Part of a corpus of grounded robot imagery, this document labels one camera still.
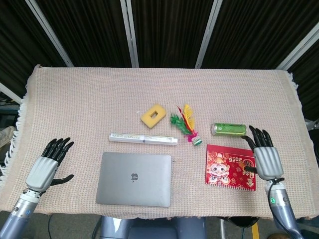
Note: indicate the white plastic wrap roll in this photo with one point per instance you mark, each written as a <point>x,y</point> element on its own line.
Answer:
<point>143,139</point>

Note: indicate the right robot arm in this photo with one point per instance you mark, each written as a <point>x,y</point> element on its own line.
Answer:
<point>284,211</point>

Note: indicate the grey closed laptop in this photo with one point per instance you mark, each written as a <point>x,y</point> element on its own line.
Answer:
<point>134,189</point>

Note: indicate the green drink can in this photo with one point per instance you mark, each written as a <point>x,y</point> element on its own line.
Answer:
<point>228,129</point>

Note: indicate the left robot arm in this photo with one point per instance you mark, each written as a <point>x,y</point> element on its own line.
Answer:
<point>18,211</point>

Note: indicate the yellow sponge with hole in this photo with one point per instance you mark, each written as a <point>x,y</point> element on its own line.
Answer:
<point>147,120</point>

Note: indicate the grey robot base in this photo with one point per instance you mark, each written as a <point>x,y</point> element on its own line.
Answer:
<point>149,227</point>

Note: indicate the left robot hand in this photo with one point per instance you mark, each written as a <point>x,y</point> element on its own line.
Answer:
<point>41,169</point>

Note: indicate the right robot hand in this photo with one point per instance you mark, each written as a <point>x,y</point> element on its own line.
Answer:
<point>268,161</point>

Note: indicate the white metal post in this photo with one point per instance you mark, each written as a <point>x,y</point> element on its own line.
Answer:
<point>49,32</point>
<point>130,35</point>
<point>10,92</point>
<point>208,35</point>
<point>299,51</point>

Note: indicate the colourful feather shuttlecock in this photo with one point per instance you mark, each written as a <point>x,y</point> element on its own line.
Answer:
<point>188,124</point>

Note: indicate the beige woven tablecloth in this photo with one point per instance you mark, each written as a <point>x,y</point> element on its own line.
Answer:
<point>74,99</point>

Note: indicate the red spiral notebook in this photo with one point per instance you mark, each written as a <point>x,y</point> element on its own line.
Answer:
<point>224,174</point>

